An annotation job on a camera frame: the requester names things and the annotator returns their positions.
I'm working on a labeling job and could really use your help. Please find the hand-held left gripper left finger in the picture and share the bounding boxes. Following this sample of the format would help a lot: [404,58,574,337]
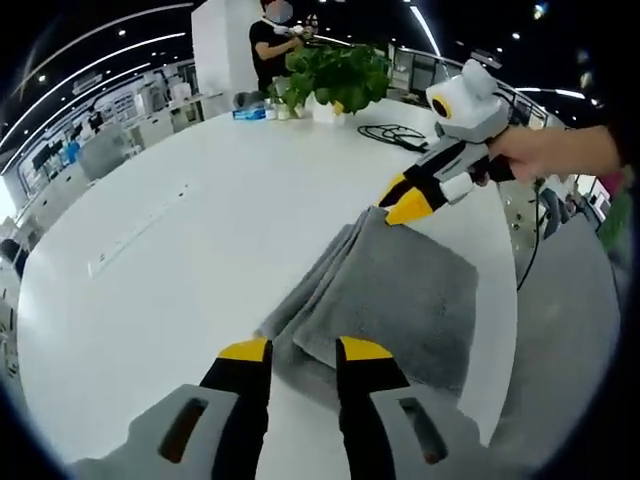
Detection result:
[67,337,275,480]

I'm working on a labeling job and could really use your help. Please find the ceiling air conditioner unit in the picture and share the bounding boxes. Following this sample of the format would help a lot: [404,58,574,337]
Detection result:
[71,74,105,97]

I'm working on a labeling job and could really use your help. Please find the black office chair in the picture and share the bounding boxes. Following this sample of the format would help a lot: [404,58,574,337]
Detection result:
[0,238,27,279]

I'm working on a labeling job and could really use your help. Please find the coiled black cable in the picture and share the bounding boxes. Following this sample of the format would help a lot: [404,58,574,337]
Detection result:
[357,123,431,152]

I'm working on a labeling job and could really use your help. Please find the small plant in white pot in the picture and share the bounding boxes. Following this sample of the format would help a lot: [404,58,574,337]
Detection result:
[266,74,307,122]

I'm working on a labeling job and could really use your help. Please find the white table cable hatch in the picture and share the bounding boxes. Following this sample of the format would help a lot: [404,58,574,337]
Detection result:
[87,182,192,279]

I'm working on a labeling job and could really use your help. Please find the light grey office chair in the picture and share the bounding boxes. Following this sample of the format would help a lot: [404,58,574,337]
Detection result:
[78,124,127,180]

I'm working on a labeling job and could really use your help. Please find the dark grey cloth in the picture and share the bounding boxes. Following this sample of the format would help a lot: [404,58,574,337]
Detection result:
[234,91,267,110]

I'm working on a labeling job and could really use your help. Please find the green potted plant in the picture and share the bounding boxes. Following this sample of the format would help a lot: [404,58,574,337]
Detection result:
[289,43,392,124]

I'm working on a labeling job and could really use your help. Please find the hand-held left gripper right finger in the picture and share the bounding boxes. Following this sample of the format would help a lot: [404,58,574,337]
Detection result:
[334,335,496,480]

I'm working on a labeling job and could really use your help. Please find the grey towel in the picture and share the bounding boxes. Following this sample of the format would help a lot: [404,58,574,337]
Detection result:
[254,207,480,401]

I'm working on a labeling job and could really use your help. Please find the person's right hand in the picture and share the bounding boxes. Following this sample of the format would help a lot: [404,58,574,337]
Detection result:
[487,127,552,185]

